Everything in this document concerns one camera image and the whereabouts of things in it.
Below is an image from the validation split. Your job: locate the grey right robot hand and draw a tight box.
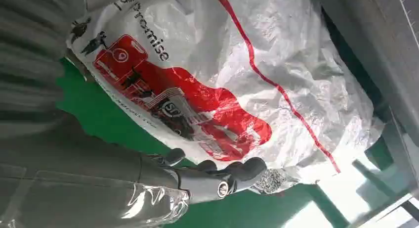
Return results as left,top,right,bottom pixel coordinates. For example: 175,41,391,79
0,111,268,228

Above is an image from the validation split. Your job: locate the ribbed grey right arm sleeve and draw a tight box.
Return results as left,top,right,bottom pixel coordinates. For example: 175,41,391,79
0,0,86,139

